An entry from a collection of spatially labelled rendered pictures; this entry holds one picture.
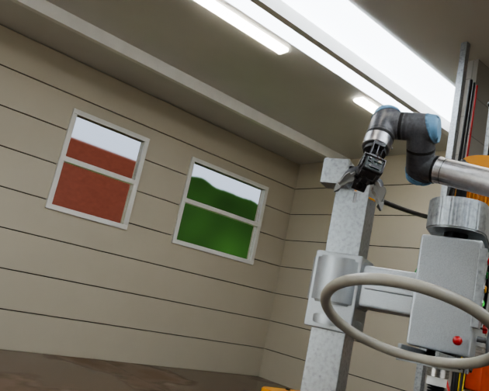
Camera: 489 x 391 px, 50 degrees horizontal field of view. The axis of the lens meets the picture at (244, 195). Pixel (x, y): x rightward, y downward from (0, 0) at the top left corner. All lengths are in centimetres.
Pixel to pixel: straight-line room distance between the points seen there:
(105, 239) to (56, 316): 125
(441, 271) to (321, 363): 105
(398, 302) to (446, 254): 76
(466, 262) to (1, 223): 622
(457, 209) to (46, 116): 634
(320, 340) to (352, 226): 63
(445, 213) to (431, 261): 18
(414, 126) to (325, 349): 152
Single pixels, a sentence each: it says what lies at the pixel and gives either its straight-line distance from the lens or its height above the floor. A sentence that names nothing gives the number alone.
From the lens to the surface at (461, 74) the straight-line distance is 546.
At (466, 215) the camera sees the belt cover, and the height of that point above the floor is 167.
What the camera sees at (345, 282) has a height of 130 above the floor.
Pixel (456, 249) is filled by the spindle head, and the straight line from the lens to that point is 211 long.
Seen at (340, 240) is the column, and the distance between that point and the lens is 296.
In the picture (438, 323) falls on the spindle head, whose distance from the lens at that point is 209.
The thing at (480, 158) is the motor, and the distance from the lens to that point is 288.
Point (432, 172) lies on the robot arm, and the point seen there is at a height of 171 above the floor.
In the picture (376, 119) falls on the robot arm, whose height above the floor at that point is 185.
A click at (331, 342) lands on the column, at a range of 291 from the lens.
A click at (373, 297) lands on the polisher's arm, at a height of 136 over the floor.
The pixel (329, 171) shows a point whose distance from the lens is 298.
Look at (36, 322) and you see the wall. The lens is 771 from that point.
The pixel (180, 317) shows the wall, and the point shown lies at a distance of 872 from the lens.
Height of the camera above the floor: 119
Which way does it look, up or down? 11 degrees up
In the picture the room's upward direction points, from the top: 12 degrees clockwise
